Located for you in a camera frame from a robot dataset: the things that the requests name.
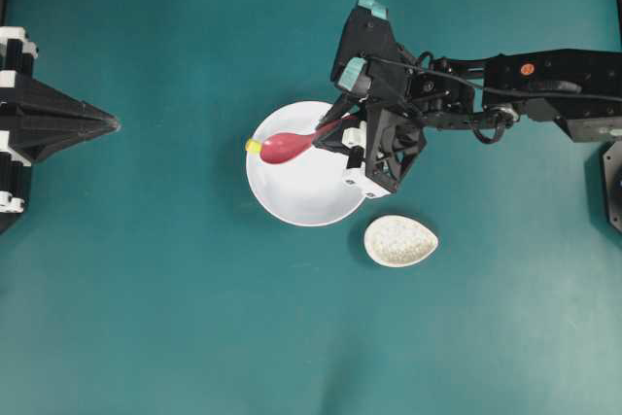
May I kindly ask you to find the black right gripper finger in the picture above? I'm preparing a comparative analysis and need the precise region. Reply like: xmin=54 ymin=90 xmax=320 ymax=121
xmin=318 ymin=93 xmax=364 ymax=127
xmin=313 ymin=119 xmax=366 ymax=156

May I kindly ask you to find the right-arm black white gripper body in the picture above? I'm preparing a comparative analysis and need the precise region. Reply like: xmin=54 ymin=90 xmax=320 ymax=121
xmin=341 ymin=106 xmax=426 ymax=198

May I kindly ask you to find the left-arm black white gripper body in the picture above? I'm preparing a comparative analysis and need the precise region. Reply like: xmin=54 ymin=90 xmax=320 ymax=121
xmin=0 ymin=25 xmax=40 ymax=236

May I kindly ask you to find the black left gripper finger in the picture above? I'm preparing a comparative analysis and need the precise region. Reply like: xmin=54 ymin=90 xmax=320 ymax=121
xmin=1 ymin=70 xmax=120 ymax=126
xmin=1 ymin=122 xmax=120 ymax=167

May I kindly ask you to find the red plastic spoon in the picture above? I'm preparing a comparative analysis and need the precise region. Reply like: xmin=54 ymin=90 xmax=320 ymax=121
xmin=259 ymin=116 xmax=353 ymax=164

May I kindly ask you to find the yellow hexagonal prism block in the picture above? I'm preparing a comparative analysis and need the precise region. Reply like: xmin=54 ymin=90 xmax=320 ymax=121
xmin=245 ymin=139 xmax=262 ymax=154

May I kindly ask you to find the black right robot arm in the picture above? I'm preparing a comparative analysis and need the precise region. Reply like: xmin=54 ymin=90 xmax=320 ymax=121
xmin=313 ymin=49 xmax=621 ymax=198

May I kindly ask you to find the white round bowl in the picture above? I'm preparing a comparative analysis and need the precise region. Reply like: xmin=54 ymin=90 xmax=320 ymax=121
xmin=246 ymin=101 xmax=365 ymax=227

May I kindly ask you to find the speckled white spoon rest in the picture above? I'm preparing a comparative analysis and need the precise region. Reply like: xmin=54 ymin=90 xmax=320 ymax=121
xmin=363 ymin=215 xmax=439 ymax=268

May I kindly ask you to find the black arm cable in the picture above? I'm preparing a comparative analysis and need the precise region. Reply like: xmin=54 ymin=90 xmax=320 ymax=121
xmin=368 ymin=51 xmax=622 ymax=146

